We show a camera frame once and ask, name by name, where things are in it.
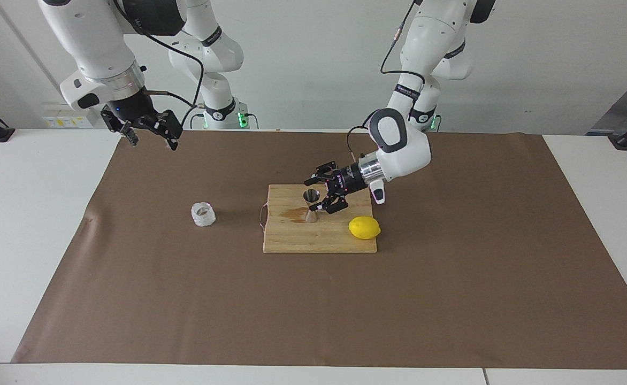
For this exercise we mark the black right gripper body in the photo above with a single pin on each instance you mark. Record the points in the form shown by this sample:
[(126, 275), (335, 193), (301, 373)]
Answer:
[(131, 107)]

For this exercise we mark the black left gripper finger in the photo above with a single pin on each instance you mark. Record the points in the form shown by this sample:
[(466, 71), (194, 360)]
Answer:
[(337, 202), (325, 170)]

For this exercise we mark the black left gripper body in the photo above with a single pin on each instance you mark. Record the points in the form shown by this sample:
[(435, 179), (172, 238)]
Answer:
[(348, 179)]

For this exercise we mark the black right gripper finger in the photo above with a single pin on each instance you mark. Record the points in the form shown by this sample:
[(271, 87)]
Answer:
[(111, 122), (166, 124)]

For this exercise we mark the steel double jigger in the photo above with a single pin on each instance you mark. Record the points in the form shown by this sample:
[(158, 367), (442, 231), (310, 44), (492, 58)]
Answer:
[(311, 195)]

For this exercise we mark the small clear glass cup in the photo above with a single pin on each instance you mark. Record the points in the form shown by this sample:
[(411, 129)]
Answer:
[(203, 216)]

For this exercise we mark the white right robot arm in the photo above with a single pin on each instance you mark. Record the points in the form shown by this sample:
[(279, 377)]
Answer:
[(94, 37)]

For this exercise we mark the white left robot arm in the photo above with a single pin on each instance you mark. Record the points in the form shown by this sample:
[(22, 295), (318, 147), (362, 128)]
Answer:
[(404, 149)]

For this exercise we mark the yellow lemon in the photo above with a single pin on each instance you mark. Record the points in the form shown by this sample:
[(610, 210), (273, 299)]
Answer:
[(364, 228)]

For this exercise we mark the wooden cutting board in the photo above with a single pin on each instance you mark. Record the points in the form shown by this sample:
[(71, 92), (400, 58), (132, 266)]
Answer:
[(319, 240)]

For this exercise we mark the brown paper table mat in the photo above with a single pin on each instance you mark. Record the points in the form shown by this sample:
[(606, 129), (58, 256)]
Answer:
[(185, 299)]

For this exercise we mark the white wall power outlet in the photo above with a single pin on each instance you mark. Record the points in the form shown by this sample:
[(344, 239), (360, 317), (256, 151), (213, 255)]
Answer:
[(67, 120)]

